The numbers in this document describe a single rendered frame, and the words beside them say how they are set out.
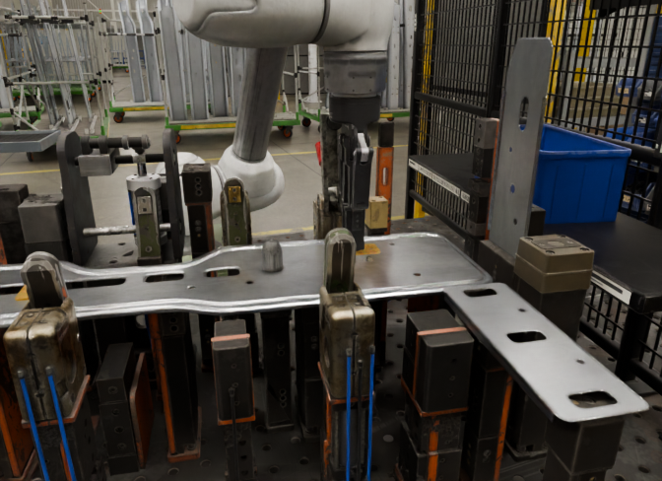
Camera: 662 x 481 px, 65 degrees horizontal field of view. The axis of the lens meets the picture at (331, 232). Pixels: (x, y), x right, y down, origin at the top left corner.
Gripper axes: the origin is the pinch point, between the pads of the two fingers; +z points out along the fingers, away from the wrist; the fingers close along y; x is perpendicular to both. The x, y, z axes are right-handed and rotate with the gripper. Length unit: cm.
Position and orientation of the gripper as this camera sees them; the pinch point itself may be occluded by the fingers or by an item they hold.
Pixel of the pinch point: (353, 226)
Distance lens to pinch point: 82.1
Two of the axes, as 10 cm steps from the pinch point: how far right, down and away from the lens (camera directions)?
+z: 0.0, 9.4, 3.4
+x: 9.8, -0.7, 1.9
